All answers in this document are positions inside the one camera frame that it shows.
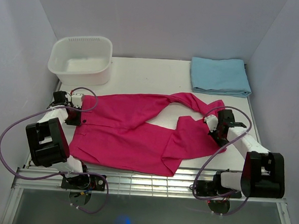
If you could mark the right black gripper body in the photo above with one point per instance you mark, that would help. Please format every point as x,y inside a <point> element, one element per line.
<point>219,138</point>

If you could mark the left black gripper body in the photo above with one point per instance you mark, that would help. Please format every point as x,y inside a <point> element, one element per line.
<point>74,118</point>

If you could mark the pink trousers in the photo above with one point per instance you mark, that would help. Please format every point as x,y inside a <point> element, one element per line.
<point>116,132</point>

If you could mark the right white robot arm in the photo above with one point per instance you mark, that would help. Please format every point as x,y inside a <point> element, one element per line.
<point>262,175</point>

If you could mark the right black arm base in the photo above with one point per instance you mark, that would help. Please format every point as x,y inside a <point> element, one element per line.
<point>208,189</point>

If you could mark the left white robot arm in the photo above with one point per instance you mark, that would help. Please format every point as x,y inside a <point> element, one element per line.
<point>46,139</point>

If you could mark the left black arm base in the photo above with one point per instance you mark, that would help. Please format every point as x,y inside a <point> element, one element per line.
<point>84,182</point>

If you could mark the folded light blue trousers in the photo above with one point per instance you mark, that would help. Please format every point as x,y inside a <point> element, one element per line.
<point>219,77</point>

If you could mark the white plastic basket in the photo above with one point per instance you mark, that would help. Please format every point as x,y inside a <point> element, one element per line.
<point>82,60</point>

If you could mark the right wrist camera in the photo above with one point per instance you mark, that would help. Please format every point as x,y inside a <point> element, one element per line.
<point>212,122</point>

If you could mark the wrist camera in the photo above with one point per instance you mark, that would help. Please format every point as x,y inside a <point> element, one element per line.
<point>77,100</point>
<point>212,122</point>

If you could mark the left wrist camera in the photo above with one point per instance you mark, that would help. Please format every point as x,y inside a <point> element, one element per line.
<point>77,100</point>

